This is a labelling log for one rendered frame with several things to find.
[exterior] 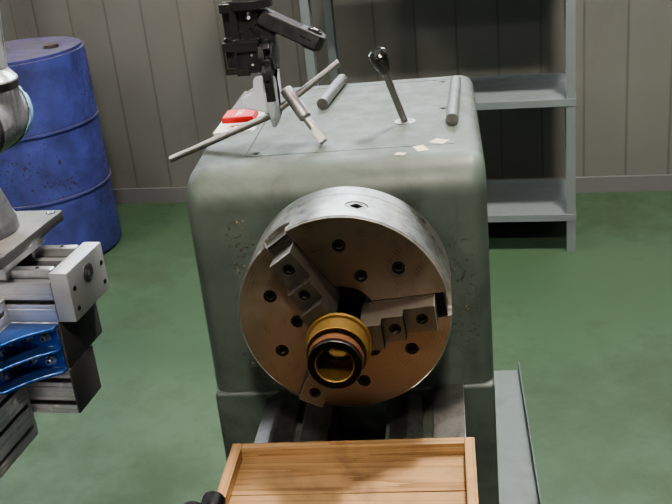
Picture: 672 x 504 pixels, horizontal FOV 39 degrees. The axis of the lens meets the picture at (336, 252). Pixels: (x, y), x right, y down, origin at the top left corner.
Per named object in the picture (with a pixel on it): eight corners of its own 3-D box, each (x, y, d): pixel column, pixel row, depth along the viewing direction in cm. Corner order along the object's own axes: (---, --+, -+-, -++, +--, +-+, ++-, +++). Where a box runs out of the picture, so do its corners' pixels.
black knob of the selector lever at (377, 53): (371, 73, 161) (368, 45, 159) (390, 72, 161) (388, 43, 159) (369, 79, 158) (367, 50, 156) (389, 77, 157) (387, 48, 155)
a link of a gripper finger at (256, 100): (248, 128, 164) (240, 74, 160) (282, 125, 163) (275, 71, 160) (244, 132, 161) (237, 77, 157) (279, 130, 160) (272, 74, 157)
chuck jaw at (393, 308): (363, 289, 142) (443, 279, 140) (368, 319, 144) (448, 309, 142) (358, 323, 132) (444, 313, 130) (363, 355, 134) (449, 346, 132)
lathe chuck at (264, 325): (244, 364, 156) (253, 182, 143) (437, 388, 154) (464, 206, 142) (233, 394, 148) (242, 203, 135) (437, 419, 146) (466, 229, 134)
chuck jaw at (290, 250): (319, 301, 144) (267, 243, 141) (345, 282, 142) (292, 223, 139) (311, 336, 133) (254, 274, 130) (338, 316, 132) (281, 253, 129)
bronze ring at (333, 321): (304, 305, 135) (295, 336, 126) (370, 301, 134) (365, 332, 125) (312, 363, 138) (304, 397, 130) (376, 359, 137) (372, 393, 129)
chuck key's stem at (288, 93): (330, 139, 161) (292, 87, 164) (327, 136, 159) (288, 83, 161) (320, 147, 161) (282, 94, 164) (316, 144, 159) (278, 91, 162)
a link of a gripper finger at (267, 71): (268, 98, 162) (262, 46, 159) (279, 97, 161) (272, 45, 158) (264, 104, 157) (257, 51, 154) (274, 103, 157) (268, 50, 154)
